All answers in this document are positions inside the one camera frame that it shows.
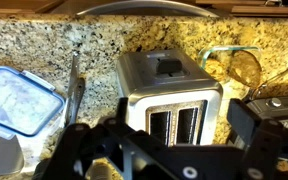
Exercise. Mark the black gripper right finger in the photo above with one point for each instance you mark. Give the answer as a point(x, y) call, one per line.
point(244, 120)

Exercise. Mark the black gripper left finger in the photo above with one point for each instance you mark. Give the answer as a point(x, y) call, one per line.
point(150, 148)

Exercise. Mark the stainless steel two-slot toaster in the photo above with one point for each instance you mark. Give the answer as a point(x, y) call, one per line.
point(170, 86)

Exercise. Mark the square clear glass bowl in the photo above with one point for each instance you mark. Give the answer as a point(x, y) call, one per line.
point(204, 57)

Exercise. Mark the flat silver metal utensil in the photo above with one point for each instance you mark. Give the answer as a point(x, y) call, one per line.
point(74, 66)

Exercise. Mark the wooden drawer cabinet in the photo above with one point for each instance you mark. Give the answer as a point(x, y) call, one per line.
point(267, 10)

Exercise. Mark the blue-rimmed clear plastic lid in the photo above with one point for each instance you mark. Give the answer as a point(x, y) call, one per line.
point(17, 100)

